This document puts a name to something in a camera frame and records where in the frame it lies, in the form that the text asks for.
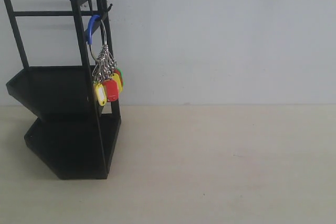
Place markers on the colourful key tag bunch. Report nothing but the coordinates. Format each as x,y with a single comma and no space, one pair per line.
107,77

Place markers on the black metal shelf rack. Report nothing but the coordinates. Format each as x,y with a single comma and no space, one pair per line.
73,135

